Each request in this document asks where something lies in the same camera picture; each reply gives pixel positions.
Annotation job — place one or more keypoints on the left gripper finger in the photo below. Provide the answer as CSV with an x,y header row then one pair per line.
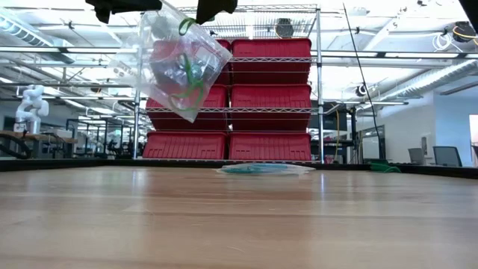
x,y
136,5
102,9

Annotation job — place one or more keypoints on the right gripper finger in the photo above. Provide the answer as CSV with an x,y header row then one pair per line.
x,y
207,9
228,5

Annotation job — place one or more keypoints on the wide blue rubber band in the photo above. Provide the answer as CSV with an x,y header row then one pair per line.
x,y
257,170

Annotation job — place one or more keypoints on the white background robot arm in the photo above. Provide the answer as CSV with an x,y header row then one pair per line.
x,y
33,101

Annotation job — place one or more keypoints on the round grey ceiling fixture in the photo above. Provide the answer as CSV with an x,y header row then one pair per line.
x,y
284,27

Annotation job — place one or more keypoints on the red plastic storage bin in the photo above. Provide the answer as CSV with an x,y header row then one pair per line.
x,y
216,101
270,73
224,76
269,146
270,97
185,145

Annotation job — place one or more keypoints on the wooden workbench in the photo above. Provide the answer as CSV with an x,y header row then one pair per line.
x,y
45,137

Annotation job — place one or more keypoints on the dark office chair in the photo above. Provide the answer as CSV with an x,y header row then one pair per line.
x,y
416,156
447,156

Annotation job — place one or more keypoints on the white wall dispenser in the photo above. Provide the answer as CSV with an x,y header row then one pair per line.
x,y
425,145

